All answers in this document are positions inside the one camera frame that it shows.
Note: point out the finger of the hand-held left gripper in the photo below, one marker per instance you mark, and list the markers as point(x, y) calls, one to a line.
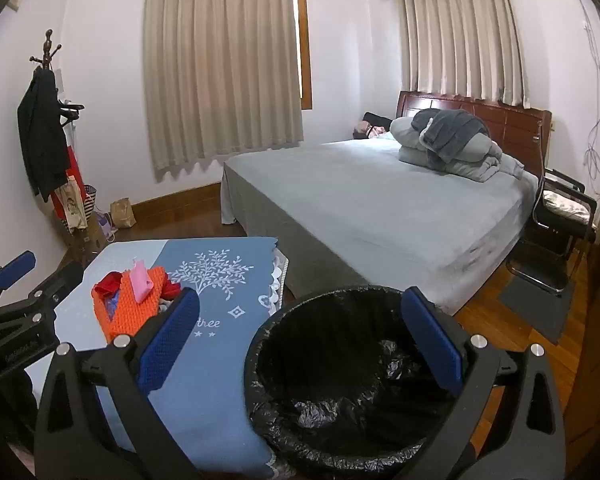
point(65, 282)
point(17, 265)

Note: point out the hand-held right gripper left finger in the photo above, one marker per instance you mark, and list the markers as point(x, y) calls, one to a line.
point(167, 340)

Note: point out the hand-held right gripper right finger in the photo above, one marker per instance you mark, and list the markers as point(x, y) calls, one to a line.
point(435, 340)

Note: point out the red cloth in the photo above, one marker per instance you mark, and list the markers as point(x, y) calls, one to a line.
point(107, 284)

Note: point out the orange knitted cloth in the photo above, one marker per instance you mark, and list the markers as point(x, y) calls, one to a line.
point(125, 315)

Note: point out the pink knitted cloth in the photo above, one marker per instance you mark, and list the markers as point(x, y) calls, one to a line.
point(141, 282)

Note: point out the black trash bin with liner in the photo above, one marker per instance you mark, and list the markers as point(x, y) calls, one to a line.
point(330, 360)

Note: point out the brown cardboard box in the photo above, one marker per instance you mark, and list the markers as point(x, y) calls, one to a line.
point(87, 242)

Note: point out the blue tree-print tablecloth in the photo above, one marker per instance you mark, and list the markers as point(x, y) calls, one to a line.
point(220, 385)

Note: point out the purple plastic item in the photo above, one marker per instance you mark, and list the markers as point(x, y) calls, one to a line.
point(105, 222)

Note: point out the beige canvas tote bag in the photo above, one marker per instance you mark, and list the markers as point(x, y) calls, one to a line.
point(75, 207)

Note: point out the striped basket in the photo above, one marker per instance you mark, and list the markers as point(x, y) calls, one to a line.
point(90, 200)

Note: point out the brown paper bag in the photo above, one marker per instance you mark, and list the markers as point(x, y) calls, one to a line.
point(122, 215)

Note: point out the grey floor mat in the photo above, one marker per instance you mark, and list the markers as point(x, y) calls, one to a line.
point(540, 305)

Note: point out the red bag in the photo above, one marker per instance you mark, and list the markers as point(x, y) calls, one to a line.
point(72, 165)

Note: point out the bed with grey sheet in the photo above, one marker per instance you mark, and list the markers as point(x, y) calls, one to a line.
point(380, 200)

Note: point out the black metal chair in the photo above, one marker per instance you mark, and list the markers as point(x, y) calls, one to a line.
point(545, 232)

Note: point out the black clothes hanger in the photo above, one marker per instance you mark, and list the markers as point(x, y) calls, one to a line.
point(72, 107)

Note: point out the grey pillows and blanket pile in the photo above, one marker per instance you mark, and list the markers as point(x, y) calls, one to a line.
point(472, 162)

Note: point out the patterned chair cushion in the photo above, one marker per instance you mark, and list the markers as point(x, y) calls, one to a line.
point(565, 207)

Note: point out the dark grey blanket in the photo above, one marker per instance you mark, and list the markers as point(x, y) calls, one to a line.
point(450, 130)

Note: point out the wooden coat rack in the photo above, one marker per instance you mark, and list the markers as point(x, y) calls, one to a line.
point(48, 45)

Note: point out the black and pink bag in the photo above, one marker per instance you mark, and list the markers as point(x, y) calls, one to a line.
point(375, 122)

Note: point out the brown wooden headboard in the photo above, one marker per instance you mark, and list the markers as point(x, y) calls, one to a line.
point(520, 130)

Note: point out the wide beige curtain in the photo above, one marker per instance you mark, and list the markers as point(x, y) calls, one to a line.
point(220, 70)

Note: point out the narrow beige curtain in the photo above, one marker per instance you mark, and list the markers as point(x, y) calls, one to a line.
point(460, 35)

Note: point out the white wall plate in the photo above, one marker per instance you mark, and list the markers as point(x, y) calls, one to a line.
point(58, 82)

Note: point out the wooden window frame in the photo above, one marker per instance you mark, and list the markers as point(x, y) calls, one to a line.
point(305, 60)

